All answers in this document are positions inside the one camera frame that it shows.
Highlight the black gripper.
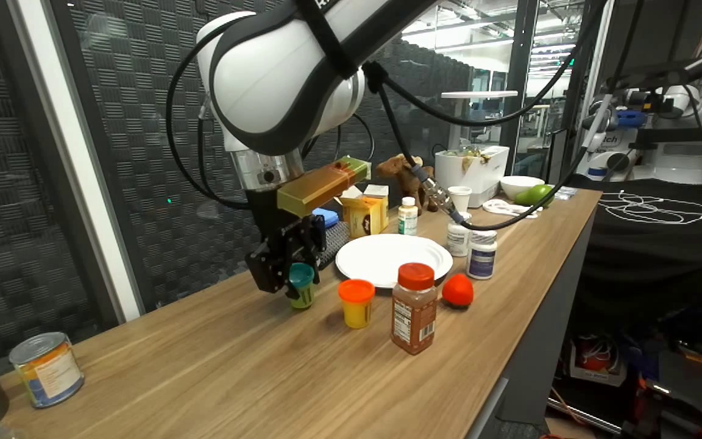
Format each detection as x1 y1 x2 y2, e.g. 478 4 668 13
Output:
243 189 327 295

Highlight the blue sponge box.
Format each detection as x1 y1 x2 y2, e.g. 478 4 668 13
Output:
285 262 319 313

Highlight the brown spice bottle red lid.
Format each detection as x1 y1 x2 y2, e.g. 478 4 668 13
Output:
391 262 441 358

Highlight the red tomato ball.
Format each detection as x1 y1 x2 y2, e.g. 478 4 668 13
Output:
441 271 478 313

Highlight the blue sponge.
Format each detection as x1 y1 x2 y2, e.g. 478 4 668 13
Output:
309 205 343 233

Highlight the white paper plate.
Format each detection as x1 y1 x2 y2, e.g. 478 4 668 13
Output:
333 233 456 291

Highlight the brown plush moose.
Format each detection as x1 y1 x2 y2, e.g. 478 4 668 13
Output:
372 151 441 214

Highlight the white pill bottle grey label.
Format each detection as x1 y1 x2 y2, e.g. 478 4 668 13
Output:
444 219 473 262

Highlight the white paper cup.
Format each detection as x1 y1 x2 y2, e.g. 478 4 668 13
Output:
447 183 476 219

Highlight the white pill bottle blue label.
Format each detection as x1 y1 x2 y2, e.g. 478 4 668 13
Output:
465 230 501 284

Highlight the large white container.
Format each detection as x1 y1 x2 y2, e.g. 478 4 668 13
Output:
434 145 511 205

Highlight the white napkin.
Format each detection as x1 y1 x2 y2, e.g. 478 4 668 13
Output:
480 195 540 219

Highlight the white bowl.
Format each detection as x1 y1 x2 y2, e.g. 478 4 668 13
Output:
499 174 549 205

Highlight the green toy fruit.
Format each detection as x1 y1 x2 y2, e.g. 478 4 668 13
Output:
520 183 559 207

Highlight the tin can with label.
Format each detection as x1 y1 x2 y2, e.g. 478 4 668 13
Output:
5 330 87 410

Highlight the black cloth covered table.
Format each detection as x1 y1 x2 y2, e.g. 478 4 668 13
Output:
579 178 702 328

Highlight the white lab equipment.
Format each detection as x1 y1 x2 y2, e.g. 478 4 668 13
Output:
575 82 702 190

